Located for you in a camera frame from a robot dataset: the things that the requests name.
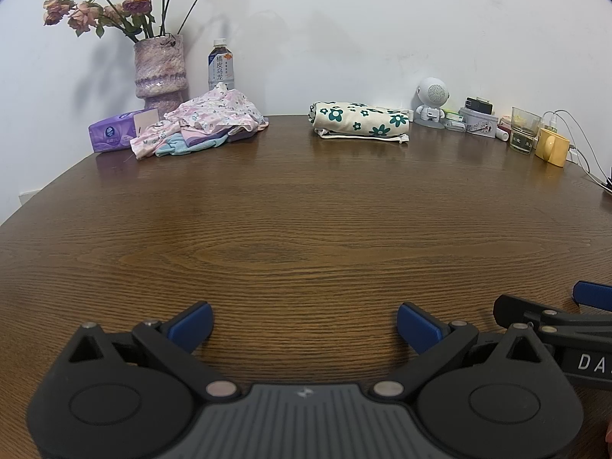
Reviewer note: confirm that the pink floral garment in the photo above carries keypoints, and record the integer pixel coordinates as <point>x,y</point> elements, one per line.
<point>201,114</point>

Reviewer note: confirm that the purple textured vase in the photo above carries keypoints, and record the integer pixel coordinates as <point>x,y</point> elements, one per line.
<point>160,71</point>

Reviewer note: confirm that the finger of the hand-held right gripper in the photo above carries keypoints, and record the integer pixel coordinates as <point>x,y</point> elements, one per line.
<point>595,292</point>
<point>521,311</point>

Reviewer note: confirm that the purple garment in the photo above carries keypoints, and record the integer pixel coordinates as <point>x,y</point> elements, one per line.
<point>239,135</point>

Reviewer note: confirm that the person's right hand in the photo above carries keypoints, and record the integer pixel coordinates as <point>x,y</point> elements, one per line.
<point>608,432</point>

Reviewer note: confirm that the clear glass cup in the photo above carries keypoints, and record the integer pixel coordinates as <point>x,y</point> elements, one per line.
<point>523,131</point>

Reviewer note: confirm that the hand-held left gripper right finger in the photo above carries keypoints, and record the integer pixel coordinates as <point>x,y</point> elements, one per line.
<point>416,327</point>

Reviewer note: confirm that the dried pink roses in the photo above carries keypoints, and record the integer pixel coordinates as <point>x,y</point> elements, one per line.
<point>124,0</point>

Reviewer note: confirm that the grey tin box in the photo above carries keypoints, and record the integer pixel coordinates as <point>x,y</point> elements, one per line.
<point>475,122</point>

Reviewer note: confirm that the small black device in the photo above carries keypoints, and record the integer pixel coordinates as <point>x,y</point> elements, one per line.
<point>479,105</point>

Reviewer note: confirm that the cream green floral dress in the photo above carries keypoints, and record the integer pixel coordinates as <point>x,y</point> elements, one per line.
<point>358,120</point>

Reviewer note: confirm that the plastic drink bottle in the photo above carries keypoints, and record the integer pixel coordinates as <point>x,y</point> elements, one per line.
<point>221,67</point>

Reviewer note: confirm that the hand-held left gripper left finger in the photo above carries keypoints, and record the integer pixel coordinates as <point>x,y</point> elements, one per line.
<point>193,327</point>

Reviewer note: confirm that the light blue garment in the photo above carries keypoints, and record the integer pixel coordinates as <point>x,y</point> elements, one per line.
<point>181,147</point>

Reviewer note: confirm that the yellow mug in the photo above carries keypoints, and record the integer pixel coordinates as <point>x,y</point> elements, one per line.
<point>552,148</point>

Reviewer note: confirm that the purple tissue pack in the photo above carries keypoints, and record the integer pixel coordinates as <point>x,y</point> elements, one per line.
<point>117,131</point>

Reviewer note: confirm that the small white green boxes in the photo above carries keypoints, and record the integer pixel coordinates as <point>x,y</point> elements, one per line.
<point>452,119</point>

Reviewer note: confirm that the white robot figurine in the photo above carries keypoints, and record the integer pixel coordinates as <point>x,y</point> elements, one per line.
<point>432,98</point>

